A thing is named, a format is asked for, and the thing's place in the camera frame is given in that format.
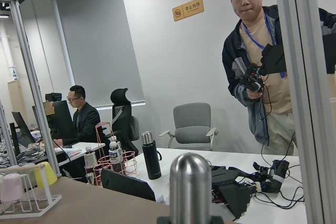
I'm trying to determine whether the yellow cup in rack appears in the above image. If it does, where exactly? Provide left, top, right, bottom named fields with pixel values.
left=33, top=161, right=58, bottom=189

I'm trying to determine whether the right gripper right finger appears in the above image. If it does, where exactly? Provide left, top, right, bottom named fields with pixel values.
left=210, top=216, right=224, bottom=224

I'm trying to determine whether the seated man black jacket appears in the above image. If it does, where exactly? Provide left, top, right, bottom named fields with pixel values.
left=61, top=85, right=109, bottom=147

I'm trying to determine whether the black thermos bottle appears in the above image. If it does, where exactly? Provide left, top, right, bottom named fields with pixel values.
left=142, top=131, right=162, bottom=180

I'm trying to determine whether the orange wall sign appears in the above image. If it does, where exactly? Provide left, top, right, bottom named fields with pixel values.
left=172, top=0, right=204, bottom=22

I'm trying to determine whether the plastic drink bottle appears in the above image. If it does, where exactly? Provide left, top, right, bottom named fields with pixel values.
left=109, top=136, right=123, bottom=172

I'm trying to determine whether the pink wire bottle rack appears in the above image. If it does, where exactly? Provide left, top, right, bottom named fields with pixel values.
left=93, top=121, right=137, bottom=186

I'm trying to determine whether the standing man beige shirt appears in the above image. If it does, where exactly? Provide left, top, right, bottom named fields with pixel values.
left=222, top=0, right=336, bottom=156

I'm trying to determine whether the grey office chair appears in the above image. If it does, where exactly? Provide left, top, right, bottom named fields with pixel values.
left=159, top=102, right=218, bottom=151

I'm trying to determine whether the black long case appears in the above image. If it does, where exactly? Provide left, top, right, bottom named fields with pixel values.
left=100, top=168, right=156, bottom=201

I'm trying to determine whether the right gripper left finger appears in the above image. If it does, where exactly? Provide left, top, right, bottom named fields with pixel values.
left=156, top=216, right=170, bottom=224

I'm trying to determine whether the black office chair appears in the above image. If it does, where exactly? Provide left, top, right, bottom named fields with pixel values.
left=110, top=88, right=139, bottom=156

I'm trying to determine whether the black computer monitor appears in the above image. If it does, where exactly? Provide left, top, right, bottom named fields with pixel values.
left=12, top=111, right=35, bottom=147

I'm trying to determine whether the pink cup in rack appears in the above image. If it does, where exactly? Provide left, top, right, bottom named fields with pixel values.
left=1, top=173, right=24, bottom=202

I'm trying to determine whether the black handheld teleop device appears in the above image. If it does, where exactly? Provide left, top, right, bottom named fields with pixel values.
left=211, top=166, right=257, bottom=219

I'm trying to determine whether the aluminium frame post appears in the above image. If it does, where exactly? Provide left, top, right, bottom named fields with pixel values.
left=277, top=0, right=335, bottom=223

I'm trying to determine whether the white wire cup rack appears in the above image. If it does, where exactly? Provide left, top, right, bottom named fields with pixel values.
left=1, top=162, right=62, bottom=220

